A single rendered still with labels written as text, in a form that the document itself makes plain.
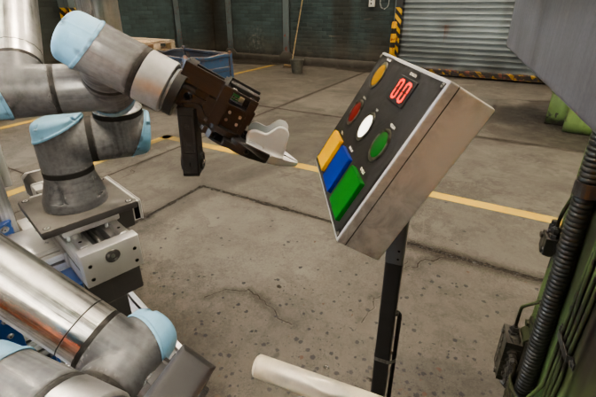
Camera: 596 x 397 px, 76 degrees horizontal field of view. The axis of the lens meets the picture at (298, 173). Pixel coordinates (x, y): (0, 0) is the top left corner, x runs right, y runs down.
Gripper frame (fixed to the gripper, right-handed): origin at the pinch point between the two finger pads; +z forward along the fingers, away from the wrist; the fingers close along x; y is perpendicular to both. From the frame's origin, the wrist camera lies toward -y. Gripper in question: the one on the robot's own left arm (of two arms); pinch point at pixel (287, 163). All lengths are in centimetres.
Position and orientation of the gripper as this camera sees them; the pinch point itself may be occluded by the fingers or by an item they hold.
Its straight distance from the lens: 60.0
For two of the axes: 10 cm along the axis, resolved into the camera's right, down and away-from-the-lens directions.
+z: 8.6, 4.4, 2.5
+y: 5.0, -8.0, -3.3
